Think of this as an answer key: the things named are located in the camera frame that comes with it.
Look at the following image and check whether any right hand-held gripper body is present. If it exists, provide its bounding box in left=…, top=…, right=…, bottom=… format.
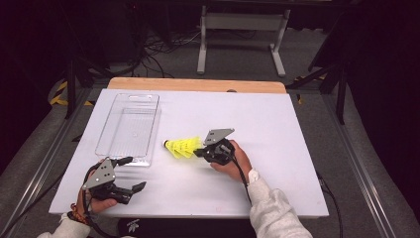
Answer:
left=201, top=128, right=237, bottom=167

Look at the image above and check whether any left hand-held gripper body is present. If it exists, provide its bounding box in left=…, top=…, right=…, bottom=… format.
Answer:
left=81, top=158, right=134, bottom=205

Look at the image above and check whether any person's left hand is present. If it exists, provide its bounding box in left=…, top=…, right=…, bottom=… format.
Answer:
left=75, top=187, right=118, bottom=215

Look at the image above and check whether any person's right hand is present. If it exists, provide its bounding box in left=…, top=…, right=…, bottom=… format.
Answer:
left=210, top=140, right=254, bottom=183

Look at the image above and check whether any clear plastic tray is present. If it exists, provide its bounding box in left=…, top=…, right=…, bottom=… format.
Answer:
left=94, top=92, right=162, bottom=168

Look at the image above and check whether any wooden table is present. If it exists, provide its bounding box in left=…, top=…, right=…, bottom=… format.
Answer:
left=107, top=76, right=287, bottom=94

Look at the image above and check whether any person's dark clothing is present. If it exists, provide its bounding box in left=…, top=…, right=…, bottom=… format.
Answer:
left=117, top=217, right=257, bottom=238

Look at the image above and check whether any black tripod stand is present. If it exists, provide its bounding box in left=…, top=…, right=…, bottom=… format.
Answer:
left=63, top=56, right=113, bottom=120
left=285, top=59, right=348, bottom=126

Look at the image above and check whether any grey metal stand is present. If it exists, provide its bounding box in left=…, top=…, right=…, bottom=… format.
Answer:
left=196, top=4, right=291, bottom=78

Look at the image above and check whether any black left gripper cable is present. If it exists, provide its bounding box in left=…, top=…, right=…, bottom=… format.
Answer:
left=80, top=162, right=120, bottom=238

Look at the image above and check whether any beaded bracelet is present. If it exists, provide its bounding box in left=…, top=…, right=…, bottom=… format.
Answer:
left=67, top=202, right=90, bottom=226

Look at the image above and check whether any short black right gripper cable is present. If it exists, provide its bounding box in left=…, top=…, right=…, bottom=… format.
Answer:
left=227, top=150, right=254, bottom=206

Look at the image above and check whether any aluminium floor rail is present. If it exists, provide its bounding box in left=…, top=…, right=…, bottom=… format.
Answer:
left=0, top=87, right=95, bottom=238
left=323, top=93, right=397, bottom=238

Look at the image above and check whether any bundle of black floor cables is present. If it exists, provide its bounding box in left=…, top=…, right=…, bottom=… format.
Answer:
left=132, top=29, right=202, bottom=78

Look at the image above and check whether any long black right gripper cable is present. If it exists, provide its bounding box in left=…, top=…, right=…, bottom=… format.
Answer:
left=316, top=173, right=345, bottom=238

